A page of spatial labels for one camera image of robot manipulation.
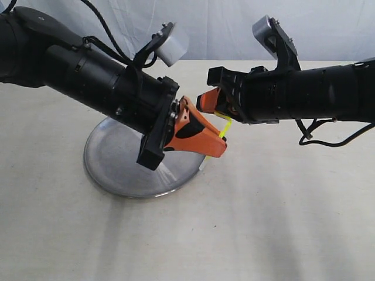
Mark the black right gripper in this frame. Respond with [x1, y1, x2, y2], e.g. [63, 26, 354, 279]
[196, 66, 278, 124]

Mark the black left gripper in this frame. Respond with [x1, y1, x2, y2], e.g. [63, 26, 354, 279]
[113, 68, 227, 170]

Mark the neon yellow-green flexible tube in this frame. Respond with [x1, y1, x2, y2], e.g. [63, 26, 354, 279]
[199, 112, 232, 171]

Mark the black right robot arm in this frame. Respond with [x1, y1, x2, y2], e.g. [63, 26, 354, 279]
[196, 59, 374, 124]

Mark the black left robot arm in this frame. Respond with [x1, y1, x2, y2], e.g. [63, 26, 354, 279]
[1, 5, 227, 170]

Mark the white backdrop sheet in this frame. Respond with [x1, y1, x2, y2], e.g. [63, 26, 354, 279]
[16, 0, 374, 61]

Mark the round stainless steel plate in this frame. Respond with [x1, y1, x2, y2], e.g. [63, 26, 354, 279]
[83, 118, 205, 198]

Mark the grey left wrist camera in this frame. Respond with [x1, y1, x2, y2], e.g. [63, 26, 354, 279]
[154, 22, 189, 67]

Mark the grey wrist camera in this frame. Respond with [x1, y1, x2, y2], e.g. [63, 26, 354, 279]
[154, 22, 189, 67]
[252, 15, 301, 71]

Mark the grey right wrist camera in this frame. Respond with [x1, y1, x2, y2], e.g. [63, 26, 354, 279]
[252, 15, 301, 71]

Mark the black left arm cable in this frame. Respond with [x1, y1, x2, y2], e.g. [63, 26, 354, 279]
[79, 0, 159, 94]

